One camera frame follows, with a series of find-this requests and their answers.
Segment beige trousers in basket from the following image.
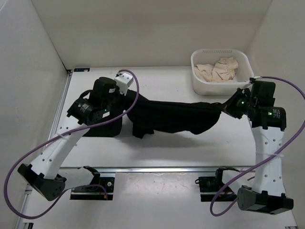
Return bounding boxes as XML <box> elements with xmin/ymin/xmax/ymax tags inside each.
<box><xmin>194</xmin><ymin>57</ymin><xmax>239</xmax><ymax>83</ymax></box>

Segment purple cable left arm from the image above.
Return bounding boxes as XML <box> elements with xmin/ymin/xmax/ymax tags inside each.
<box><xmin>4</xmin><ymin>69</ymin><xmax>141</xmax><ymax>219</ymax></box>

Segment aluminium frame rail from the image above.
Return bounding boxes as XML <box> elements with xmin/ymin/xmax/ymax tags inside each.
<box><xmin>14</xmin><ymin>69</ymin><xmax>298</xmax><ymax>229</ymax></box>

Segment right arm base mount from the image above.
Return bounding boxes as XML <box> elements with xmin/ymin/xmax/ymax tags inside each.
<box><xmin>195</xmin><ymin>167</ymin><xmax>239</xmax><ymax>202</ymax></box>

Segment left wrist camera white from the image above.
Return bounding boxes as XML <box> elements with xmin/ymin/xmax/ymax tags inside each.
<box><xmin>114</xmin><ymin>73</ymin><xmax>134</xmax><ymax>95</ymax></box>

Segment black trousers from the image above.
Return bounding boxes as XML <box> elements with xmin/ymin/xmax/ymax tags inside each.
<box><xmin>69</xmin><ymin>90</ymin><xmax>221</xmax><ymax>138</ymax></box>

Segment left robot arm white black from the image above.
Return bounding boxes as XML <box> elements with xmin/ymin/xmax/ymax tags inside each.
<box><xmin>18</xmin><ymin>73</ymin><xmax>135</xmax><ymax>201</ymax></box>

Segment black label sticker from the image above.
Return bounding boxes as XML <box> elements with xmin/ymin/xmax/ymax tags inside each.
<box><xmin>73</xmin><ymin>68</ymin><xmax>90</xmax><ymax>72</ymax></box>

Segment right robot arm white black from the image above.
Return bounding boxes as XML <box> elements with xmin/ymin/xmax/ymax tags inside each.
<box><xmin>214</xmin><ymin>79</ymin><xmax>294</xmax><ymax>215</ymax></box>

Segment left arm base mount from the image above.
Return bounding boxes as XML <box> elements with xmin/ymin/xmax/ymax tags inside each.
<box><xmin>70</xmin><ymin>167</ymin><xmax>115</xmax><ymax>201</ymax></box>

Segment white plastic basket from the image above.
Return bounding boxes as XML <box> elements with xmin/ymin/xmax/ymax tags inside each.
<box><xmin>191</xmin><ymin>49</ymin><xmax>254</xmax><ymax>95</ymax></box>

